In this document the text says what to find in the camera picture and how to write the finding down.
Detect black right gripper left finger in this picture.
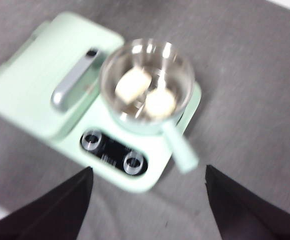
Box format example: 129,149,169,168
0,166,94,240

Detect round ridged bun green specks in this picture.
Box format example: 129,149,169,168
144,88,178,119

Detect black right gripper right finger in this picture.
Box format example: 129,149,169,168
204,164,290,240

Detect silver control dial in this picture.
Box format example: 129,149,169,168
123,153,144,175
81,130,103,151

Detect silver griddle cover handle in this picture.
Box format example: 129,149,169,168
50,47,100,113

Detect plain white rectangular bun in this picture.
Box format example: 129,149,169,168
114,67,153,104

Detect mint green pot with handle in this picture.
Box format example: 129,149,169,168
98,38,200,174

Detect mint green breakfast machine base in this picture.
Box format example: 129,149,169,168
0,12,203,194

